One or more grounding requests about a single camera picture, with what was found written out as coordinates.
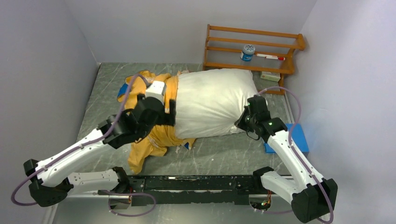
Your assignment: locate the blue and orange pillowcase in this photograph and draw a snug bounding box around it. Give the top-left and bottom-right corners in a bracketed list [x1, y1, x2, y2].
[117, 70, 197, 175]

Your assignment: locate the white pillow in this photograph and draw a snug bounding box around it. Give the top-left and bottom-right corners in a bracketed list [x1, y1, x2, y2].
[175, 69, 257, 139]

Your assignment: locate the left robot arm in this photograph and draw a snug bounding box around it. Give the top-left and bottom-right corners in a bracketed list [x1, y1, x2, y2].
[23, 94, 176, 207]

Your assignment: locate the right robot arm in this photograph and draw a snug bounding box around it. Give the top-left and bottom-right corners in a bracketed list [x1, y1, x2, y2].
[235, 95, 338, 223]

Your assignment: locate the small white box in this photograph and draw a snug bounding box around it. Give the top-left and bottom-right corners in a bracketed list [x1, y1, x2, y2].
[261, 71, 281, 82]

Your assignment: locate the blue foam pad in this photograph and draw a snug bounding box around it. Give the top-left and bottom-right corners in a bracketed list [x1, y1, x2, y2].
[263, 124, 309, 156]

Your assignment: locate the red and white marker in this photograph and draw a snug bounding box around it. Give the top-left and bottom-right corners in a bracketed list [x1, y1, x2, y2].
[256, 53, 286, 61]

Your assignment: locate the orange wooden rack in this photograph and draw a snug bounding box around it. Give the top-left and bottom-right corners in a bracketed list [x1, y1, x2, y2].
[202, 24, 306, 87]

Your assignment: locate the blue round jar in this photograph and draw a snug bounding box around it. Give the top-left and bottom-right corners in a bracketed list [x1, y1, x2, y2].
[240, 44, 255, 62]

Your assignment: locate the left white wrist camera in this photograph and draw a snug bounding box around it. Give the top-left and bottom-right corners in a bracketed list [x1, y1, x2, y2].
[145, 81, 167, 104]

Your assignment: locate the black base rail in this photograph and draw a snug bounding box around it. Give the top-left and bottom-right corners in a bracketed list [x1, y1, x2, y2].
[111, 175, 273, 207]

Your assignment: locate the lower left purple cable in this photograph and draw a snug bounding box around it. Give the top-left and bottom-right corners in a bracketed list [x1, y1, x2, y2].
[102, 191, 157, 218]

